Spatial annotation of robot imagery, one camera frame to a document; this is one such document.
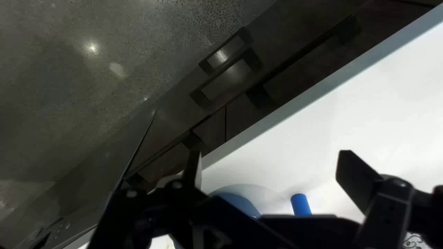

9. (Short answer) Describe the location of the long dark cabinet handle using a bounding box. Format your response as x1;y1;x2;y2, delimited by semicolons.
245;14;363;109

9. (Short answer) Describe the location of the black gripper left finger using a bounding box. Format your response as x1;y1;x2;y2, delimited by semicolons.
87;149;209;249

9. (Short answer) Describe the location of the dark blue bowl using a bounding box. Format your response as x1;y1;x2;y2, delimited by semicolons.
209;183;278;219

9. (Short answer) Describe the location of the small blue cylinder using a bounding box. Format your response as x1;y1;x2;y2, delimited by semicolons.
289;193;314;218

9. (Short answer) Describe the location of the short dark cabinet handle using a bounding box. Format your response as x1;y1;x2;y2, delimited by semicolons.
190;49;266;111
198;27;253;75

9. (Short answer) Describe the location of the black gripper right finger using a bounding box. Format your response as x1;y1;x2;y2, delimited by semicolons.
335;150;417;249

